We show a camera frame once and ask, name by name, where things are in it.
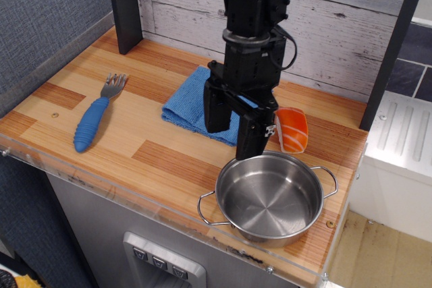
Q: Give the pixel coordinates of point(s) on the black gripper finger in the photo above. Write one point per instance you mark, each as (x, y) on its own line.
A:
(251, 138)
(217, 111)

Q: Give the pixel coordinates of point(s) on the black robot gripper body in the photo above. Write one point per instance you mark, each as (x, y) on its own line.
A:
(250, 72)

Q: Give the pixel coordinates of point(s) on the silver steel pot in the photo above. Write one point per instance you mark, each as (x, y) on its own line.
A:
(272, 199)

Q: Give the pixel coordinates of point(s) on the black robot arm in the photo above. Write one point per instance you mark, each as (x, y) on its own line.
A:
(254, 19)

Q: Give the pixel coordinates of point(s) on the blue folded cloth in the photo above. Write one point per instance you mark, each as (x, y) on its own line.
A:
(186, 109)

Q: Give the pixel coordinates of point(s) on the orange salmon sushi toy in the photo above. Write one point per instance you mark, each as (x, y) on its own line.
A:
(292, 129)

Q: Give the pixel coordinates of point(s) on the clear acrylic edge guard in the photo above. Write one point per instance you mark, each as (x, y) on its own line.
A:
(156, 194)

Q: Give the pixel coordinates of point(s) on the white ribbed drainboard unit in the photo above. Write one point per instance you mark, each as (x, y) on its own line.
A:
(393, 181)

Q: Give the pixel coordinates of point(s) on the silver dispenser button panel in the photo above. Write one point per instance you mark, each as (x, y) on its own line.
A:
(153, 265)

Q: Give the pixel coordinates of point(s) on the yellow object at floor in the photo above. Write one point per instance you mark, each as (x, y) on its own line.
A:
(26, 282)

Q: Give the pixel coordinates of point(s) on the blue handled metal fork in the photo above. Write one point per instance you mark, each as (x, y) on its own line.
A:
(88, 126)

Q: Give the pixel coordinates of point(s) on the black left vertical post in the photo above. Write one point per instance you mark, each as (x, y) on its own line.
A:
(127, 24)

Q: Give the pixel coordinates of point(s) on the black vertical post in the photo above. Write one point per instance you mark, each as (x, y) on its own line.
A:
(127, 24)
(395, 43)

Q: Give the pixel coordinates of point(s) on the black right vertical post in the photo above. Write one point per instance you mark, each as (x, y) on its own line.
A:
(395, 43)

